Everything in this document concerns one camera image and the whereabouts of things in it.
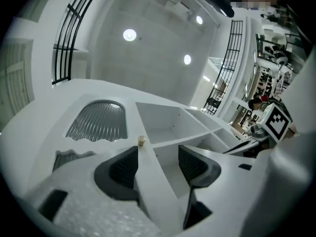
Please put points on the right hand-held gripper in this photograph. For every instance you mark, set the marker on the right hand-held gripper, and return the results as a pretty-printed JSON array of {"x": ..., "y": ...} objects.
[{"x": 277, "y": 123}]

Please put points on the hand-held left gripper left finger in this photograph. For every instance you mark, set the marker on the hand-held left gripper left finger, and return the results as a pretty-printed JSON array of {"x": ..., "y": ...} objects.
[{"x": 81, "y": 206}]

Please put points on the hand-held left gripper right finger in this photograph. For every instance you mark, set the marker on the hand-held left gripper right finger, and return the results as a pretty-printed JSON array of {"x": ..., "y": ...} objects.
[{"x": 222, "y": 186}]

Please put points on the white cabinet door ribbed glass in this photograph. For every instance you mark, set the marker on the white cabinet door ribbed glass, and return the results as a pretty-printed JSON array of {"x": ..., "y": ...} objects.
[{"x": 49, "y": 127}]

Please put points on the white open-shelf cabinet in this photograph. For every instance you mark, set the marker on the white open-shelf cabinet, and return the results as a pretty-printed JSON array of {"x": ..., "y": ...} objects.
[{"x": 168, "y": 122}]

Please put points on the beige round door knob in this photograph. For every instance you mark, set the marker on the beige round door knob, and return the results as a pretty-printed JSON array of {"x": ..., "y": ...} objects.
[{"x": 141, "y": 141}]

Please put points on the white panelled door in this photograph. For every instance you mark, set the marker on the white panelled door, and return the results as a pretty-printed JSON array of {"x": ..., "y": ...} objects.
[{"x": 14, "y": 83}]

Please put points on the person's white clothing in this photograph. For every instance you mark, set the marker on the person's white clothing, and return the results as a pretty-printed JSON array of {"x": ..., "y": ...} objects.
[{"x": 291, "y": 181}]

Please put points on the display shelves with dark goods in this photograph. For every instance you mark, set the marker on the display shelves with dark goods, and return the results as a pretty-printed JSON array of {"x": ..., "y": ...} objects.
[{"x": 269, "y": 80}]

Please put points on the black metal railing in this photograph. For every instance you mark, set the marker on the black metal railing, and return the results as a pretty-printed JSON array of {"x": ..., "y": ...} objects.
[
  {"x": 64, "y": 46},
  {"x": 227, "y": 65}
]

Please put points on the round ceiling light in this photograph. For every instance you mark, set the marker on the round ceiling light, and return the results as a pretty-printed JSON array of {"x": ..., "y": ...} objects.
[
  {"x": 187, "y": 59},
  {"x": 199, "y": 20},
  {"x": 129, "y": 35}
]

